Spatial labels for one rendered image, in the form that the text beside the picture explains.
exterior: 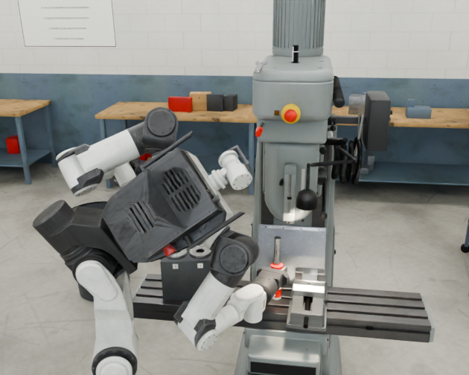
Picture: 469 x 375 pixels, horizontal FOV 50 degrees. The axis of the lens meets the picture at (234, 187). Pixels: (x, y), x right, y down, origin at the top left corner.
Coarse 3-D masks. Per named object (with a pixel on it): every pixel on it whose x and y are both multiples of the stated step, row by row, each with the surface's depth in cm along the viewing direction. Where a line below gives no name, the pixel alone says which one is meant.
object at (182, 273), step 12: (180, 252) 206; (192, 252) 206; (204, 252) 206; (168, 264) 202; (180, 264) 202; (192, 264) 203; (204, 264) 203; (168, 276) 204; (180, 276) 204; (192, 276) 205; (204, 276) 205; (168, 288) 206; (180, 288) 206; (192, 288) 207; (168, 300) 208; (180, 300) 208
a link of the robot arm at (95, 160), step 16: (96, 144) 146; (112, 144) 145; (128, 144) 145; (80, 160) 143; (96, 160) 143; (112, 160) 145; (128, 160) 148; (80, 176) 144; (96, 176) 144; (80, 192) 146
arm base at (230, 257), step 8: (232, 232) 149; (224, 240) 138; (232, 240) 138; (216, 248) 140; (224, 248) 138; (232, 248) 137; (240, 248) 137; (248, 248) 138; (216, 256) 139; (224, 256) 138; (232, 256) 137; (240, 256) 137; (248, 256) 137; (216, 264) 139; (224, 264) 138; (232, 264) 137; (240, 264) 137; (248, 264) 137; (224, 272) 139; (232, 272) 138; (240, 272) 138
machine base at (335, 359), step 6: (336, 336) 306; (240, 342) 308; (336, 342) 299; (240, 348) 299; (246, 348) 290; (330, 348) 290; (336, 348) 293; (240, 354) 290; (246, 354) 286; (330, 354) 285; (336, 354) 288; (240, 360) 281; (246, 360) 281; (330, 360) 280; (336, 360) 282; (240, 366) 277; (330, 366) 276; (336, 366) 276; (234, 372) 282; (240, 372) 272; (336, 372) 272
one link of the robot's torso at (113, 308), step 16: (80, 272) 143; (96, 272) 144; (96, 288) 146; (112, 288) 146; (128, 288) 162; (96, 304) 149; (112, 304) 149; (128, 304) 154; (96, 320) 153; (112, 320) 154; (128, 320) 155; (96, 336) 156; (112, 336) 156; (128, 336) 157; (96, 352) 158; (112, 352) 157; (128, 352) 158
